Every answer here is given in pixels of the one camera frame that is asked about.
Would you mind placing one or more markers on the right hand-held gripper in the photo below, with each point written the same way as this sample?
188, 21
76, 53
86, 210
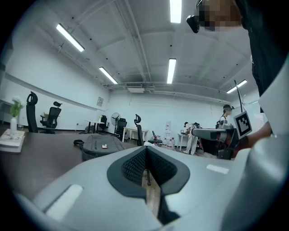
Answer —
242, 124

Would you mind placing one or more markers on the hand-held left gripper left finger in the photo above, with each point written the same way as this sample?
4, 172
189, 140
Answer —
94, 191

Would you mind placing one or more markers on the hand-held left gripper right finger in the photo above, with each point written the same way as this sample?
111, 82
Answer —
203, 191

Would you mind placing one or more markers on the grey fabric backpack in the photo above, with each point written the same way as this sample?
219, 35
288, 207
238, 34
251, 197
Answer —
99, 146

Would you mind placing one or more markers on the person's right forearm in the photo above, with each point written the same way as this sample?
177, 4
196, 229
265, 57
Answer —
259, 133

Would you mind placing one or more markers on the small white table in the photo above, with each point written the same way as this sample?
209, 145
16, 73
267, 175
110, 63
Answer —
94, 121
181, 135

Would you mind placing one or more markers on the clear water jug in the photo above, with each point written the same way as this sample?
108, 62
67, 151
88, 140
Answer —
165, 143
171, 144

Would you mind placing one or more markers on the ceiling light panel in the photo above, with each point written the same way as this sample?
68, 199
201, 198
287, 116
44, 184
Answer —
171, 70
70, 37
236, 86
108, 75
175, 11

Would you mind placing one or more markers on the white cloth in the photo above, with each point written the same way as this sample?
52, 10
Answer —
149, 143

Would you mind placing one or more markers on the white desk with wooden top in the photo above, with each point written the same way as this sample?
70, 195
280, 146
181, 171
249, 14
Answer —
135, 130

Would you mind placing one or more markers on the black standing fan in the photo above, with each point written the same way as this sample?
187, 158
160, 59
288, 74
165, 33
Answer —
115, 117

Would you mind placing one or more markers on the ceiling air conditioner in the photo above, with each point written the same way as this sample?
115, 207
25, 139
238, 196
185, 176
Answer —
135, 88

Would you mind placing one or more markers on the black high-back office chair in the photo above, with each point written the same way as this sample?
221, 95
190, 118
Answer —
31, 112

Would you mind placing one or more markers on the white vase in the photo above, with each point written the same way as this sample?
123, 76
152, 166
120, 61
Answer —
13, 124

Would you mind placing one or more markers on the person's black shirt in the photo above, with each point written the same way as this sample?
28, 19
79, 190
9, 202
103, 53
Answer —
264, 45

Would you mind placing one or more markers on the white flower bouquet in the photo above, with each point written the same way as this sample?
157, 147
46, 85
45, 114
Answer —
16, 106

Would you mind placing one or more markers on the person's head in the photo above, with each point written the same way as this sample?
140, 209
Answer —
221, 13

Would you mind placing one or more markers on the wall poster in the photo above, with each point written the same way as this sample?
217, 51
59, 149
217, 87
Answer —
100, 101

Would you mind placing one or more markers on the black head-worn camera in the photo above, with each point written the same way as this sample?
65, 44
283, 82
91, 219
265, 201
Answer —
193, 22

